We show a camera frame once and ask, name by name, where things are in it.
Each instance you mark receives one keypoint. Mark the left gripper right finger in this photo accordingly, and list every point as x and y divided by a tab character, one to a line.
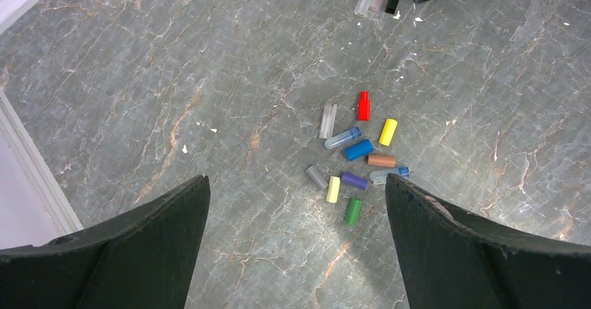
452	258

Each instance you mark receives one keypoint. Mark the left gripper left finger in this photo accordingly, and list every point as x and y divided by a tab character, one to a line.
143	258

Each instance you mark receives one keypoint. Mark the clear blue pen cap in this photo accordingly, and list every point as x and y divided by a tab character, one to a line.
343	138
379	177

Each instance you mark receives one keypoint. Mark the green pen cap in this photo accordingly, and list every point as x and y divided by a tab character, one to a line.
353	211

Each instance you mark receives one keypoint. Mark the orange pen cap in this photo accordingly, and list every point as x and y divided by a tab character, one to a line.
381	160

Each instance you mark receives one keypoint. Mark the purple pen cap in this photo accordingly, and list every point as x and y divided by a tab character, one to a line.
354	180

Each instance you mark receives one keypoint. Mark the pale yellow pen cap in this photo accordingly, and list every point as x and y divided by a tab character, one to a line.
333	189

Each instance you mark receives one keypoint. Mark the red pen cap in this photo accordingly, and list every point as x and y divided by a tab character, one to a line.
364	106

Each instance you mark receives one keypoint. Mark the bright yellow pen cap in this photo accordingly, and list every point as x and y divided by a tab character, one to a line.
388	131

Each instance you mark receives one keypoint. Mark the grey pen cap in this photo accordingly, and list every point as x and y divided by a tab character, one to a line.
316	177

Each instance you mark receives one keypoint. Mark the clear colourless pen cap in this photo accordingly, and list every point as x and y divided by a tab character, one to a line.
328	121

